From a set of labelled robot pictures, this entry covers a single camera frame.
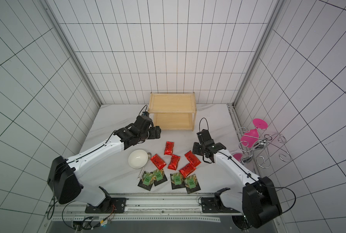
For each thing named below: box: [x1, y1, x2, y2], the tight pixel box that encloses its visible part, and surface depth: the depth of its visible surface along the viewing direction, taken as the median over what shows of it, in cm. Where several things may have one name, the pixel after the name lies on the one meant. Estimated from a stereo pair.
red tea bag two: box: [163, 141, 175, 156], surface depth 94 cm
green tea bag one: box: [137, 170, 155, 192], surface depth 83 cm
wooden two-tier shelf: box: [148, 91, 197, 132], surface depth 98 cm
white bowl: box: [128, 149, 149, 169], surface depth 88 cm
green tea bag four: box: [183, 173, 202, 195], surface depth 81 cm
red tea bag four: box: [150, 153, 167, 171], surface depth 89 cm
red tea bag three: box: [167, 154, 181, 171], surface depth 88 cm
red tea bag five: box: [178, 163, 197, 179], surface depth 85 cm
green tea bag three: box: [170, 172, 186, 190], surface depth 83 cm
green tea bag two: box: [150, 168, 168, 187], surface depth 84 cm
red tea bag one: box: [184, 150, 202, 168], surface depth 90 cm
